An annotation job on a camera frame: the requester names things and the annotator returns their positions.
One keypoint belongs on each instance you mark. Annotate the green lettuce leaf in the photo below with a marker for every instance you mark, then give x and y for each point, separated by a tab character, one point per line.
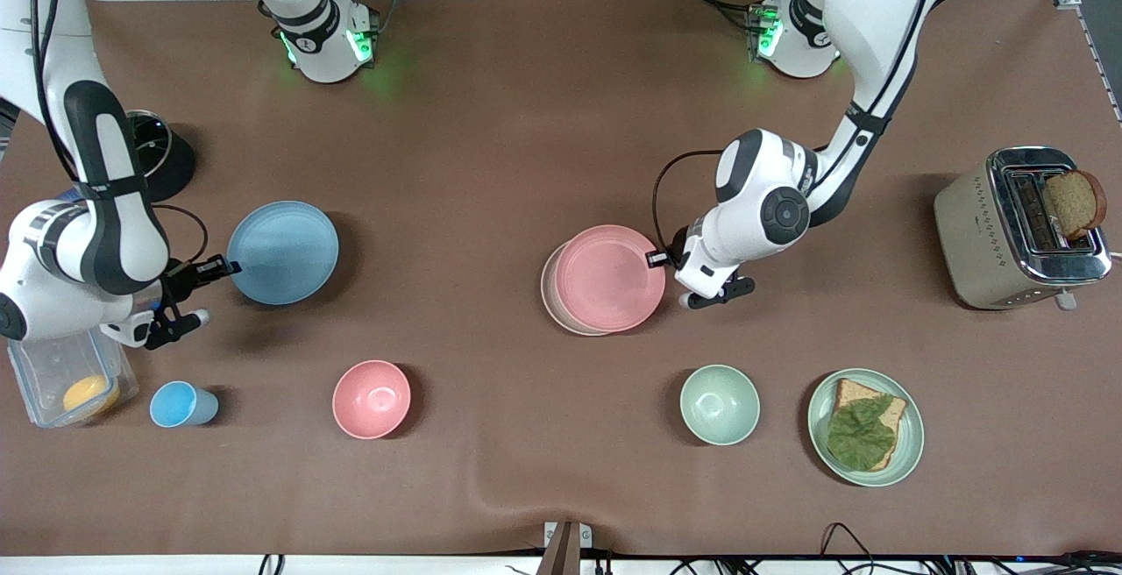
859	435

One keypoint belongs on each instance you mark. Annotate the glass lid with blue knob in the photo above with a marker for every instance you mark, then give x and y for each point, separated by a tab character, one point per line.
149	141

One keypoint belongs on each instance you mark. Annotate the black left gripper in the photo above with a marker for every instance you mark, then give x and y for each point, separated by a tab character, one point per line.
674	257

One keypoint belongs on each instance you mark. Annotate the beige and chrome toaster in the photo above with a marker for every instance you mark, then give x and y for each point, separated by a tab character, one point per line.
973	242

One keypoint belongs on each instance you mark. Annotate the bread slice with lettuce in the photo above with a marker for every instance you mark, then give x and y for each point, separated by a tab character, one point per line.
855	393

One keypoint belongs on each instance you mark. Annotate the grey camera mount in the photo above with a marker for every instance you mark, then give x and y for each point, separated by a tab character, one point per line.
563	549

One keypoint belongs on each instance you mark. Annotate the yellow round food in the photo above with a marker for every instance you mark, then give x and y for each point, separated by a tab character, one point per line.
90	394

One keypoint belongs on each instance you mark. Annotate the blue cup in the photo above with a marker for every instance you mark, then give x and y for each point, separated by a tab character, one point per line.
175	405

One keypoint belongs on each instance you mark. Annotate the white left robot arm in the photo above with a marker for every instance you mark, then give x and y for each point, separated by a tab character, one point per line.
754	198

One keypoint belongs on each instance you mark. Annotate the green plate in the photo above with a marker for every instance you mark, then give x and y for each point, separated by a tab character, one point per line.
912	443

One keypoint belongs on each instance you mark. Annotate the green bowl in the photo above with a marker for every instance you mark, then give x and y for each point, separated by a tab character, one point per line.
720	405

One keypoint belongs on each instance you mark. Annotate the blue plate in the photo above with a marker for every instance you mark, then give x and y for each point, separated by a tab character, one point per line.
285	252

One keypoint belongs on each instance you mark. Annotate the beige plate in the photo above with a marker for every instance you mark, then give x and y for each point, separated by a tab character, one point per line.
550	294

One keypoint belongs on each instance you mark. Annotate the brown toast slice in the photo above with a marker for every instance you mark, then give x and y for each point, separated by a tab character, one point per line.
1076	205

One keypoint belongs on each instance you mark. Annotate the brown table cloth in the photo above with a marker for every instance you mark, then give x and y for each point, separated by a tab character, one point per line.
526	119

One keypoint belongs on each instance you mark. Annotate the clear plastic container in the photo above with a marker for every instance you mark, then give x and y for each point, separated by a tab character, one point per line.
44	382

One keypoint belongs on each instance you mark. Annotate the pink plate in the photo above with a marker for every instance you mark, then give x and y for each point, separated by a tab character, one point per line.
611	279

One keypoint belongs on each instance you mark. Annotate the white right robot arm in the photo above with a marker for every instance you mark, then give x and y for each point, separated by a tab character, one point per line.
114	233

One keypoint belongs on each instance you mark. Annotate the pink bowl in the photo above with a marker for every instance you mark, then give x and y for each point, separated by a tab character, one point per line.
372	400

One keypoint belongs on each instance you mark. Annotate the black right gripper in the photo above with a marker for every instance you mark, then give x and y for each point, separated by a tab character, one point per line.
182	276

